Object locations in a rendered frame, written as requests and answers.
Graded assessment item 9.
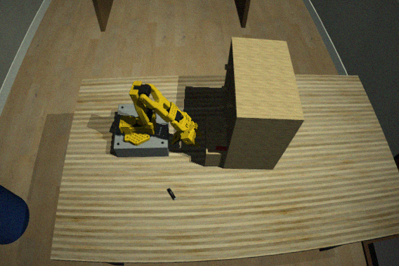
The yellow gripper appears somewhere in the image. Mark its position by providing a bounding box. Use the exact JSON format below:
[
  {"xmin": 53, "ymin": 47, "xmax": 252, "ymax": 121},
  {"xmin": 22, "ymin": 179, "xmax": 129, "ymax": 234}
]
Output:
[{"xmin": 171, "ymin": 121, "xmax": 202, "ymax": 147}]

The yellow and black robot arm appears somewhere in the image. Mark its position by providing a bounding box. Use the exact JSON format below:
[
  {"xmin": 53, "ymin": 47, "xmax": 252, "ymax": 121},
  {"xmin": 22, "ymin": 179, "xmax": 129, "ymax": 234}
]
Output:
[{"xmin": 120, "ymin": 81, "xmax": 191, "ymax": 146}]

